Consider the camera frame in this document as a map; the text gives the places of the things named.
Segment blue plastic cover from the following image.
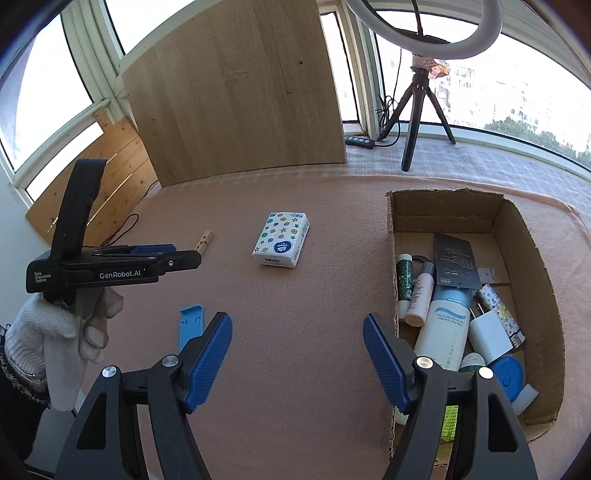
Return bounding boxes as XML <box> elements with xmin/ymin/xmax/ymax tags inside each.
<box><xmin>178</xmin><ymin>304</ymin><xmax>204</xmax><ymax>350</ymax></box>

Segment cardboard box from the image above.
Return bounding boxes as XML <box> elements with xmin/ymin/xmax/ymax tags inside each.
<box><xmin>386</xmin><ymin>188</ymin><xmax>566</xmax><ymax>462</ymax></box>

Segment person's left hand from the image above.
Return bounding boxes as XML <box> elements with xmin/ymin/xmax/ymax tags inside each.
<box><xmin>4</xmin><ymin>284</ymin><xmax>124</xmax><ymax>411</ymax></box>

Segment pink paper tag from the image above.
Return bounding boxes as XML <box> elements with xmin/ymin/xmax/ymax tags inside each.
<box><xmin>412</xmin><ymin>54</ymin><xmax>451</xmax><ymax>79</ymax></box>

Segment dark charging cable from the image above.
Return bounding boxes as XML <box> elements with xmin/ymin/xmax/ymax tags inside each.
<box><xmin>99</xmin><ymin>213</ymin><xmax>141</xmax><ymax>245</ymax></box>

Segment black packaging card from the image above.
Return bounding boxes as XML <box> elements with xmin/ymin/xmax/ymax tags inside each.
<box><xmin>434</xmin><ymin>232</ymin><xmax>481</xmax><ymax>289</ymax></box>

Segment pine slat panel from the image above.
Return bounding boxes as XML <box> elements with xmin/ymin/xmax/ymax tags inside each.
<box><xmin>25</xmin><ymin>119</ymin><xmax>160</xmax><ymax>241</ymax></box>

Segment white ring light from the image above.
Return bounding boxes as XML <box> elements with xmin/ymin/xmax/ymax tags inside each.
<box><xmin>345</xmin><ymin>0</ymin><xmax>502</xmax><ymax>61</ymax></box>

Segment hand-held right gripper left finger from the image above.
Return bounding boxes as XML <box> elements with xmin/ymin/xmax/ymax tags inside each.
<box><xmin>55</xmin><ymin>311</ymin><xmax>234</xmax><ymax>480</ymax></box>

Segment black tripod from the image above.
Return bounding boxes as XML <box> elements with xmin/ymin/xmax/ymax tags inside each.
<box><xmin>379</xmin><ymin>67</ymin><xmax>457</xmax><ymax>172</ymax></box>

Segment white window frame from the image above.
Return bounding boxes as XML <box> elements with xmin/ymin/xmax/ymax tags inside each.
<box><xmin>0</xmin><ymin>0</ymin><xmax>591</xmax><ymax>204</ymax></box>

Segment person's left forearm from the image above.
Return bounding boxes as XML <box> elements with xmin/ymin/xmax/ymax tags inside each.
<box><xmin>0</xmin><ymin>332</ymin><xmax>51</xmax><ymax>472</ymax></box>

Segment pink cosmetic tube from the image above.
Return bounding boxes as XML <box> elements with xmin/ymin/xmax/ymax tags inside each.
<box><xmin>404</xmin><ymin>261</ymin><xmax>436</xmax><ymax>328</ymax></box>

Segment green patterned tube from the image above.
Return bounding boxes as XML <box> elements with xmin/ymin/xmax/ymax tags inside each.
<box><xmin>396</xmin><ymin>253</ymin><xmax>414</xmax><ymax>315</ymax></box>

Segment small white cap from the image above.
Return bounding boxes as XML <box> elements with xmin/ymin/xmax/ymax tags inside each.
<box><xmin>510</xmin><ymin>384</ymin><xmax>539</xmax><ymax>415</ymax></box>

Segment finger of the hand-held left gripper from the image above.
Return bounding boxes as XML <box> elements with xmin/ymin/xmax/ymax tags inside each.
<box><xmin>90</xmin><ymin>244</ymin><xmax>177</xmax><ymax>257</ymax></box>
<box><xmin>139</xmin><ymin>249</ymin><xmax>203</xmax><ymax>278</ymax></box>

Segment patterned tissue pack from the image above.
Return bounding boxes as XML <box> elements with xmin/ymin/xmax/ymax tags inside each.
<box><xmin>252</xmin><ymin>211</ymin><xmax>310</xmax><ymax>268</ymax></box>

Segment white patterned lighter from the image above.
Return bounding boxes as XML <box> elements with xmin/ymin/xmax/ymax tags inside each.
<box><xmin>475</xmin><ymin>284</ymin><xmax>526</xmax><ymax>347</ymax></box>

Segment black ring light cable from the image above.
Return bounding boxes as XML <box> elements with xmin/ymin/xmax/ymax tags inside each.
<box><xmin>375</xmin><ymin>46</ymin><xmax>402</xmax><ymax>147</ymax></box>

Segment white sunscreen bottle blue cap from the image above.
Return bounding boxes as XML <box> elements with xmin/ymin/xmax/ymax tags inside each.
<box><xmin>413</xmin><ymin>284</ymin><xmax>474</xmax><ymax>372</ymax></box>

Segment white usb charger plug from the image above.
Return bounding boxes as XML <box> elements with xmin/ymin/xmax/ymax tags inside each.
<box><xmin>468</xmin><ymin>298</ymin><xmax>515</xmax><ymax>363</ymax></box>

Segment light oak board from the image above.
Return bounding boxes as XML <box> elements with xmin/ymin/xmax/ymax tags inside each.
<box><xmin>121</xmin><ymin>0</ymin><xmax>348</xmax><ymax>188</ymax></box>

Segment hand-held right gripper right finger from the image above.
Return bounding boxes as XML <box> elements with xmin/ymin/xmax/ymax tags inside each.
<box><xmin>362</xmin><ymin>313</ymin><xmax>539</xmax><ymax>480</ymax></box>

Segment yellow shuttlecock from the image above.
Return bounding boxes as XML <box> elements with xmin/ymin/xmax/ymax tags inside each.
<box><xmin>441</xmin><ymin>352</ymin><xmax>486</xmax><ymax>444</ymax></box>

